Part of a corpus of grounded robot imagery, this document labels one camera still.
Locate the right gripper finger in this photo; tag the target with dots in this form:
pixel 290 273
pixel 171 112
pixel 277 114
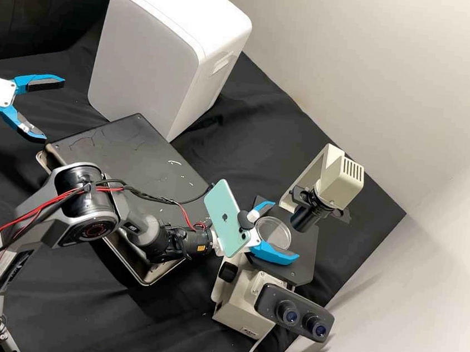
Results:
pixel 277 256
pixel 263 206

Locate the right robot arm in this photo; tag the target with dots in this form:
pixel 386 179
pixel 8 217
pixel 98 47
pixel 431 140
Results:
pixel 89 207

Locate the white box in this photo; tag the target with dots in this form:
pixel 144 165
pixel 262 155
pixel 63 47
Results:
pixel 155 54

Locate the black tray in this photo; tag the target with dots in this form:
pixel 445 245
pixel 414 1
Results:
pixel 136 153

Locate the cream microscope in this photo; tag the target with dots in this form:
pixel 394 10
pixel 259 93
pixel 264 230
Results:
pixel 243 298

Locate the petri dish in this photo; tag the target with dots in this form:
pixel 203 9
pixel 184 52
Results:
pixel 274 232

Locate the right wrist camera phone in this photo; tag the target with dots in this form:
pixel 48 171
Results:
pixel 224 217

